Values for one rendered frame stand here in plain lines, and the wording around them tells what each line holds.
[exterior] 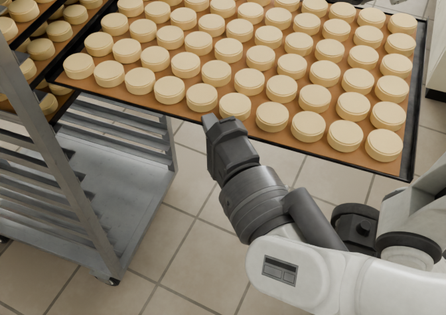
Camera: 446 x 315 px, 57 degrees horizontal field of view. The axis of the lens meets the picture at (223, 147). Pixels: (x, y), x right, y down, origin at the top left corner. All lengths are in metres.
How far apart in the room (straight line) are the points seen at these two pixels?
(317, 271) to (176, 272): 1.18
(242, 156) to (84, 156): 1.26
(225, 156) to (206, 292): 1.06
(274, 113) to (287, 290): 0.28
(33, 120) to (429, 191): 0.85
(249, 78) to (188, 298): 1.04
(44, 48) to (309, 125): 0.54
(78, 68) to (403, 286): 0.57
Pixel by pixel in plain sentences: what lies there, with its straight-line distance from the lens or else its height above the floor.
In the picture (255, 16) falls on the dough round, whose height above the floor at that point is 1.02.
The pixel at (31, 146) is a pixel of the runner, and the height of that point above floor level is 0.78.
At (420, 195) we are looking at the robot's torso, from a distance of 1.04.
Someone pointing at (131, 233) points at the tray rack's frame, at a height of 0.15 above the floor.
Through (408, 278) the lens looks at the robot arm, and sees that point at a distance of 0.45.
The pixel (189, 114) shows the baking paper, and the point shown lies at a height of 1.00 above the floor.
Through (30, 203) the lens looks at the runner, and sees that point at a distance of 1.37.
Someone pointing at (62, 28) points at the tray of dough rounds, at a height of 0.97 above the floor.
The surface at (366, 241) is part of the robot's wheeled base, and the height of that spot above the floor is 0.21.
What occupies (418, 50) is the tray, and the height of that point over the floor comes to 1.00.
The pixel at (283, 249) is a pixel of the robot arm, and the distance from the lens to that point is 0.46.
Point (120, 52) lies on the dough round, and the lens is 0.75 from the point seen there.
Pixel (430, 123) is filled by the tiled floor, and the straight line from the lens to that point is 2.21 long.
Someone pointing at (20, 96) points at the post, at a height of 0.99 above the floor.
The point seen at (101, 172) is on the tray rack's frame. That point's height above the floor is 0.15.
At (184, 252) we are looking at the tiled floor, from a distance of 1.62.
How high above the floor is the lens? 1.49
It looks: 52 degrees down
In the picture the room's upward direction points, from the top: straight up
